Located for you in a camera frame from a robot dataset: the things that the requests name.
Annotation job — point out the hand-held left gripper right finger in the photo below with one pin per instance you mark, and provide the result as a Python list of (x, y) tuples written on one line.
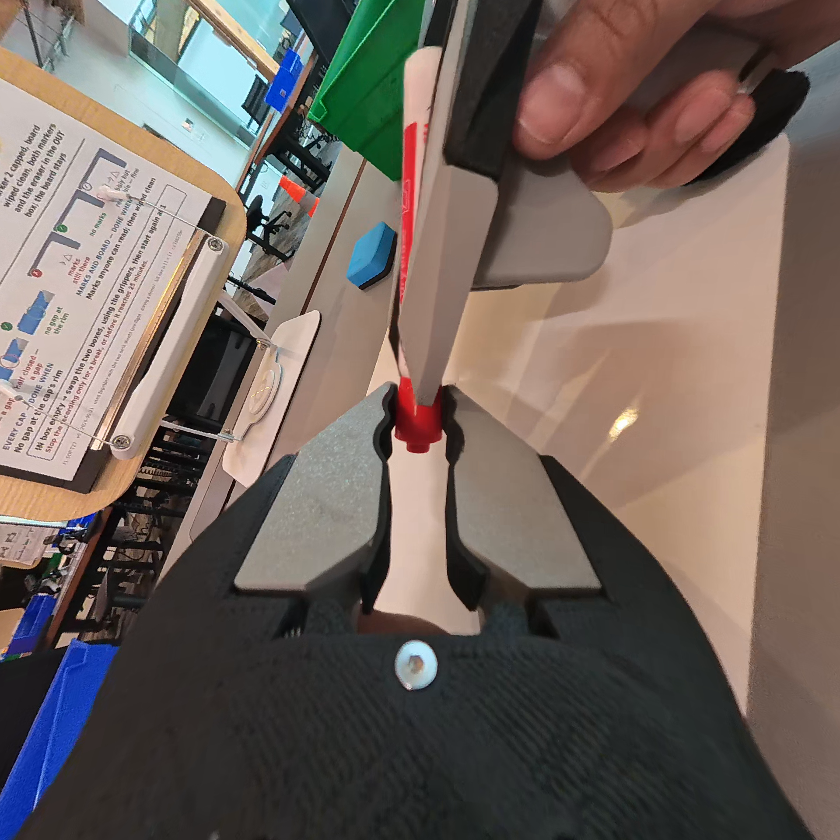
[(518, 525)]

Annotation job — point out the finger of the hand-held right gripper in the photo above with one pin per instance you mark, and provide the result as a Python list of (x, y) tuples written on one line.
[(396, 348), (446, 262)]

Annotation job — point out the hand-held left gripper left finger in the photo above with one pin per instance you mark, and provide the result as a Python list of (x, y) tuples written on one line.
[(321, 518)]

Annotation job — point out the blue whiteboard eraser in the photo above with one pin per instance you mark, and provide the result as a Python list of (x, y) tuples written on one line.
[(371, 256)]

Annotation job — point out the red dry erase marker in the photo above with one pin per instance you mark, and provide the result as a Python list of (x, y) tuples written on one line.
[(418, 420)]

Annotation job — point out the green plastic bin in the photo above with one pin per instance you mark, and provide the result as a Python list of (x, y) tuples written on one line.
[(367, 79)]

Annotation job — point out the white whiteboard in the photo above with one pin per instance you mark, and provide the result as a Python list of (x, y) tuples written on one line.
[(656, 361)]

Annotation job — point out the blue plastic bin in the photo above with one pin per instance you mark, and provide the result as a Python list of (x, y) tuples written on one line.
[(46, 754)]

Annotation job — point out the person's right hand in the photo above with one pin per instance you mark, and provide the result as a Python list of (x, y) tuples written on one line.
[(623, 65)]

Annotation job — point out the orange traffic cone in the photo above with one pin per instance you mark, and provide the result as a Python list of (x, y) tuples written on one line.
[(295, 191)]

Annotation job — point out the instruction sheet on stand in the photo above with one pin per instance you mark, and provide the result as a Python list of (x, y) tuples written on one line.
[(216, 216)]

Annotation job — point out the small blue storage bin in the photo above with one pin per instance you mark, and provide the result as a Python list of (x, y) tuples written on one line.
[(283, 79)]

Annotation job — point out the printed instruction sheet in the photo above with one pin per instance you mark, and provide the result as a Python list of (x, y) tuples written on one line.
[(85, 262)]

